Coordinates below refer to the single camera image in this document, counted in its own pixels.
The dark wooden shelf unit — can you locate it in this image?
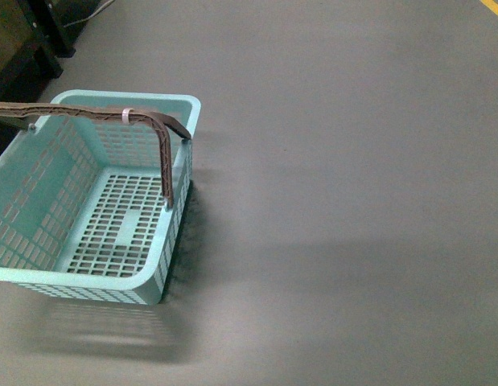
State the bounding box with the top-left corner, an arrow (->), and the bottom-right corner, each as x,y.
0,0 -> 113,102

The light blue plastic basket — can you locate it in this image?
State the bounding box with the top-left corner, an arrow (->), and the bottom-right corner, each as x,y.
0,90 -> 201,305

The brown basket handle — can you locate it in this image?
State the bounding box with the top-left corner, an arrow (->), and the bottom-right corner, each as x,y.
0,102 -> 191,208

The white cable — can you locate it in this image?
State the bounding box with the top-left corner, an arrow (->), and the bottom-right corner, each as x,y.
62,0 -> 113,29

